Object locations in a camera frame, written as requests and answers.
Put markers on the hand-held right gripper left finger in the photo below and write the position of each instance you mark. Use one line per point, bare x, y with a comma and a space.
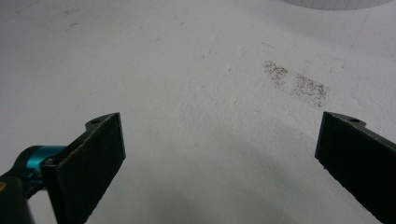
84, 168

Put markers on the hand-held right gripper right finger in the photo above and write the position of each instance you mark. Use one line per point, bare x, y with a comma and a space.
358, 158

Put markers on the white stand with pole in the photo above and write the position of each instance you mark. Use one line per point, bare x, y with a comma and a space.
336, 3

